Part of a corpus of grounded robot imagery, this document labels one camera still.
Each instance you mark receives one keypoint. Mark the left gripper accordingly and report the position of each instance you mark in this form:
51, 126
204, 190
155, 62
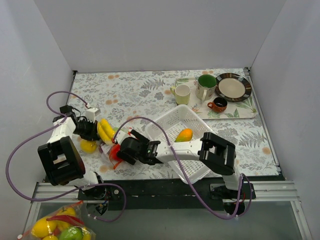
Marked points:
93, 131

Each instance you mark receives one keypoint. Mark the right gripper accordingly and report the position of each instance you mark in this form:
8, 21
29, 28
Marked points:
120, 149

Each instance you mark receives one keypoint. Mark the zip bag of fake fruit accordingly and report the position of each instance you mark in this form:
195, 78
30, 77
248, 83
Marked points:
106, 134

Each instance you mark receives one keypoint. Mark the white plastic basket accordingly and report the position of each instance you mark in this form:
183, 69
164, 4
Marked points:
166, 129

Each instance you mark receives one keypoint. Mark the fake mango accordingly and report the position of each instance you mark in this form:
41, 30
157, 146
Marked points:
185, 135

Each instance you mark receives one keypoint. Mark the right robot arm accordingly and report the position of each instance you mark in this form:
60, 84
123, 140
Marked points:
216, 153

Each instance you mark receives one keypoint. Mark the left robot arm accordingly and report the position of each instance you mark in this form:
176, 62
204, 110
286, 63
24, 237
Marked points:
60, 159

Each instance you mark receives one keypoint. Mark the floral table mat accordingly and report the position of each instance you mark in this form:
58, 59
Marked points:
135, 97

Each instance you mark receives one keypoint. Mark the cream mug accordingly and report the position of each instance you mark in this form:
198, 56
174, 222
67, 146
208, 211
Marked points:
181, 94

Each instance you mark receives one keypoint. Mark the green inside floral mug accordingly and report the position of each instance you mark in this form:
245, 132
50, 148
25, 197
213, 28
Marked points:
205, 87

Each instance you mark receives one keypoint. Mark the small brown cup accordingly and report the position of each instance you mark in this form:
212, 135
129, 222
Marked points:
218, 105

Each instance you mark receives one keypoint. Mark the striped rim plate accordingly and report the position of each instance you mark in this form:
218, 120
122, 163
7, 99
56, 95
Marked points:
233, 87

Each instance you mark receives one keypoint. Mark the floral serving tray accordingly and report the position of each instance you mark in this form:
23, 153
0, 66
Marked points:
241, 110

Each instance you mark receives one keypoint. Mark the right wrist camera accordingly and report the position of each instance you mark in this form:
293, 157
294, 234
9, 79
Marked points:
121, 135

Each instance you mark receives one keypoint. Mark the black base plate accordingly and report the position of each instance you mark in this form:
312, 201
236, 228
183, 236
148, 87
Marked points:
117, 199

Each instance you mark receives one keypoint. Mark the aluminium front rail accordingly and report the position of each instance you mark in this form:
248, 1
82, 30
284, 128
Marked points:
275, 191

